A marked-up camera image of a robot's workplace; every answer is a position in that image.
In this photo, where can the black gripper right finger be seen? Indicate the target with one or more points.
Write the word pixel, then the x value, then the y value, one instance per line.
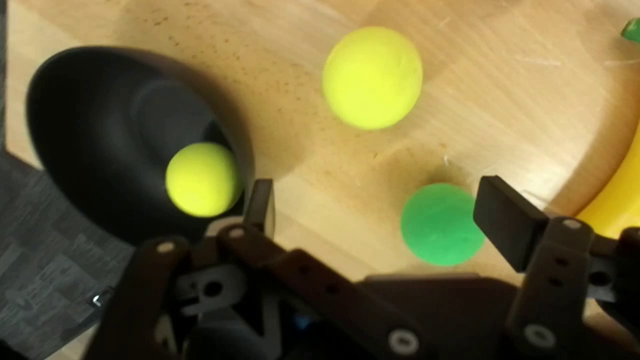
pixel 553 280

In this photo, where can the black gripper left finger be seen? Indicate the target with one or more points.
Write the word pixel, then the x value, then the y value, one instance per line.
pixel 301 277

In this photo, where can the yellow toy banana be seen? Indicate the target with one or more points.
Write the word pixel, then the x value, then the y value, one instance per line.
pixel 622 196

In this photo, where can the bright green ball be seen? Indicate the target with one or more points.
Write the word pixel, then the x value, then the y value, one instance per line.
pixel 440 226

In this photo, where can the yellow ball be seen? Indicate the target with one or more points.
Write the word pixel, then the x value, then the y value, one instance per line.
pixel 373 78

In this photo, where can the black bowl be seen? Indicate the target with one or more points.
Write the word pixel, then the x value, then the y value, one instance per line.
pixel 101 133

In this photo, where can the yellow-green toy lemon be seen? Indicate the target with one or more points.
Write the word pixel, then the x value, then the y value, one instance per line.
pixel 203 180

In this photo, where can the white cart with wooden top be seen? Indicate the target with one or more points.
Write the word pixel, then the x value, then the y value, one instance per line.
pixel 506 100

